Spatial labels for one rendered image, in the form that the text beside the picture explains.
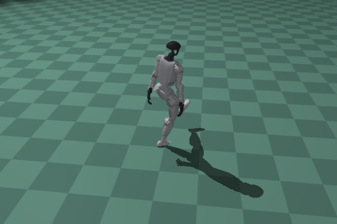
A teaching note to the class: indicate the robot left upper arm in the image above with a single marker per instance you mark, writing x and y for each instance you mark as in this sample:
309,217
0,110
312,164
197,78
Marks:
157,65

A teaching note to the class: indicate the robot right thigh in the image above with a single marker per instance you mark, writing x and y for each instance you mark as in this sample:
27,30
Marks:
173,104

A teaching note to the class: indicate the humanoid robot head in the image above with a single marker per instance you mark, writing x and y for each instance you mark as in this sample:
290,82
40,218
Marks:
172,45

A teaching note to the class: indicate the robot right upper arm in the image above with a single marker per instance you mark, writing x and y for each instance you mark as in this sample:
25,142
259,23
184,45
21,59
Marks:
178,69

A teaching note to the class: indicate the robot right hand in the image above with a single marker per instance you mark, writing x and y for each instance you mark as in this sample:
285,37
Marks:
181,108

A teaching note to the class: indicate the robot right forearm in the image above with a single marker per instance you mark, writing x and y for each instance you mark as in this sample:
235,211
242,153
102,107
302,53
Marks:
180,93

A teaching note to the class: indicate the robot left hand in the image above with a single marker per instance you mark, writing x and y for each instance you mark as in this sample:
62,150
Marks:
148,95

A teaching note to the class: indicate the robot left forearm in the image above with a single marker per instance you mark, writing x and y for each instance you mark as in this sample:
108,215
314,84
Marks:
152,82

